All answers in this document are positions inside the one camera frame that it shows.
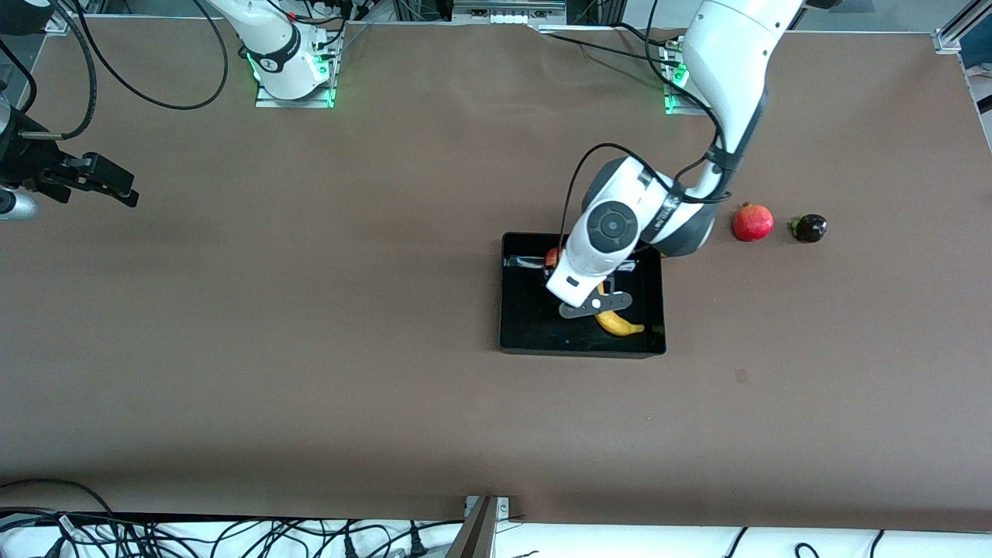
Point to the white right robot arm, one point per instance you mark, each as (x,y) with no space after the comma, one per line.
(283,46)

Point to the dark purple mangosteen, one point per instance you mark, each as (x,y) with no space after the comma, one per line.
(810,229)

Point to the dark aluminium profile bar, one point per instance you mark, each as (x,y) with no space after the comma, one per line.
(477,536)

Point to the small metal bracket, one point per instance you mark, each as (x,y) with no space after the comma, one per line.
(504,508)

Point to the red pomegranate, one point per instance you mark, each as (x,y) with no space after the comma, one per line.
(752,223)

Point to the black plastic box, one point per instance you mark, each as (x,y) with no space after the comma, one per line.
(535,325)

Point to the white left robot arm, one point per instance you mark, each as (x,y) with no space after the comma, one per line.
(728,62)

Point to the red yellow apple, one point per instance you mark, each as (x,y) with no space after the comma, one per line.
(552,256)

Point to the grey power strip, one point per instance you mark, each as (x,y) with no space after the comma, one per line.
(508,12)

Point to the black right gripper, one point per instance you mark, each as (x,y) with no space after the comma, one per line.
(32,165)

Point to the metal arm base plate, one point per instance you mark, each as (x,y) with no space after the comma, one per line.
(671,54)
(267,101)

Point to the yellow banana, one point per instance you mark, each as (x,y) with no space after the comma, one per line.
(616,324)

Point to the aluminium frame rail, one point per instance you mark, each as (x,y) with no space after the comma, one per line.
(949,39)

